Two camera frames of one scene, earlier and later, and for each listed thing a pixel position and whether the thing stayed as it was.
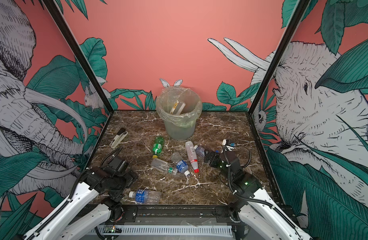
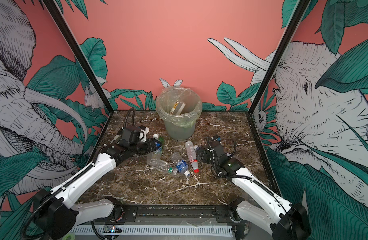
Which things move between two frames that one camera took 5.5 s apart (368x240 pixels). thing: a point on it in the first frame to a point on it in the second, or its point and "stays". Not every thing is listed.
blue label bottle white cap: x=181 y=164 stays
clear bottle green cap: x=160 y=165 stays
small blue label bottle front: x=146 y=196 to x=153 y=158
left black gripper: x=118 y=194 to x=151 y=145
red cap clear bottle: x=191 y=152 stays
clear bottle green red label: x=177 y=108 stays
